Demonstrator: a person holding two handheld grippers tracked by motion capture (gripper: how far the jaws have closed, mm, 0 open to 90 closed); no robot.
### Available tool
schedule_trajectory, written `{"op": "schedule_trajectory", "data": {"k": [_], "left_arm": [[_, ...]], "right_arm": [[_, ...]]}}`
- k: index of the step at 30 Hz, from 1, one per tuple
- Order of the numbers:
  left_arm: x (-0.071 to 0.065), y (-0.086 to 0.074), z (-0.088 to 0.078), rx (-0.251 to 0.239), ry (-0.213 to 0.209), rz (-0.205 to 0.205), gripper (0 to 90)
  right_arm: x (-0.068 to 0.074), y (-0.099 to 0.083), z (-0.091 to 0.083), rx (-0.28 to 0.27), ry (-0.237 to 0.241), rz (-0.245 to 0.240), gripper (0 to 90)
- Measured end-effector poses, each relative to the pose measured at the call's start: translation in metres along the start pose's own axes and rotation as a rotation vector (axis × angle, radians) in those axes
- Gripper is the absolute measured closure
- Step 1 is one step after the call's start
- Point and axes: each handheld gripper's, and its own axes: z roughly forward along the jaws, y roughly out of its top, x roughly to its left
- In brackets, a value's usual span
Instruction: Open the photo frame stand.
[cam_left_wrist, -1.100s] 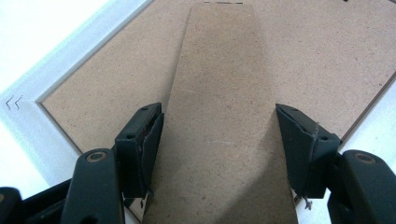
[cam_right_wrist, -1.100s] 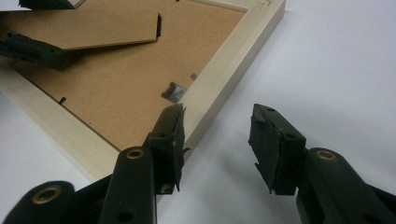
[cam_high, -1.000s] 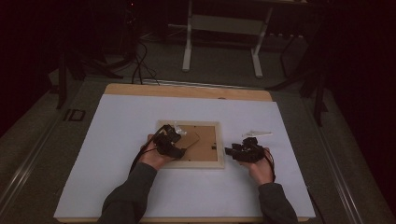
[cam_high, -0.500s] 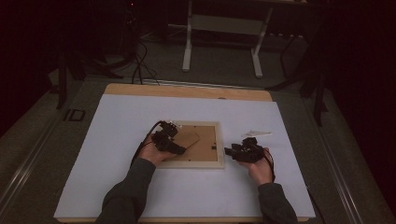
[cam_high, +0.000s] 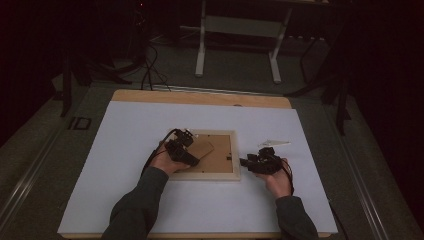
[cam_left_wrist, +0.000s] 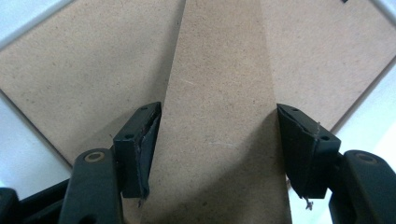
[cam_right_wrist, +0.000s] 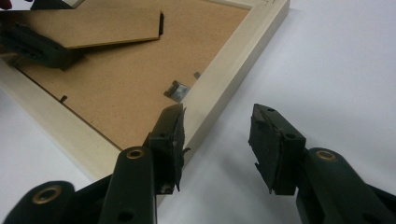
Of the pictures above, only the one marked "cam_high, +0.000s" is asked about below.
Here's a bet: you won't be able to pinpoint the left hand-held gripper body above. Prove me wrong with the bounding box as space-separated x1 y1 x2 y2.
164 127 196 165

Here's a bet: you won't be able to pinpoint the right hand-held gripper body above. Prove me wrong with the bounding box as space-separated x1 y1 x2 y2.
246 139 292 176

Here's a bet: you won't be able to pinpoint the light wooden picture frame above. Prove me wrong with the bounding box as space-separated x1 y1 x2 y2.
168 129 242 182

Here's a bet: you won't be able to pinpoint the person's left hand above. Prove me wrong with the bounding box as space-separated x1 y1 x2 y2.
149 143 193 177

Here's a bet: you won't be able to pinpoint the person's right hand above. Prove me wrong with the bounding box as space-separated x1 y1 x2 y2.
264 158 294 200

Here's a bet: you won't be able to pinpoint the white paper sheet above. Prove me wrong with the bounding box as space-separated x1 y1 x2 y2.
57 100 339 235

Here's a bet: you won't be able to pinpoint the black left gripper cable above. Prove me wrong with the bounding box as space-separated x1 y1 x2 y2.
141 128 180 177

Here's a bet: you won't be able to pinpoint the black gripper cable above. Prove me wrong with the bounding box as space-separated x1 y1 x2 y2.
280 157 296 197
141 128 180 177

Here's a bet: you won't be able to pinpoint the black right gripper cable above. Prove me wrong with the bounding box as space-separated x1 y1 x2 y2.
280 157 296 197

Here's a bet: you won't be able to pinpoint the black floor cables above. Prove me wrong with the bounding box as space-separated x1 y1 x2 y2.
139 42 172 93

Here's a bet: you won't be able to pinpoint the metal floor rail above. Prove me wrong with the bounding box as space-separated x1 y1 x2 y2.
0 124 69 231
323 105 392 240

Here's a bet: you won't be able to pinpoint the black floor bracket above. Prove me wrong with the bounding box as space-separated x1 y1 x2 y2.
67 116 93 131

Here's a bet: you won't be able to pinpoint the white metal table frame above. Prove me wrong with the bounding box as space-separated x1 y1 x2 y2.
194 0 294 85

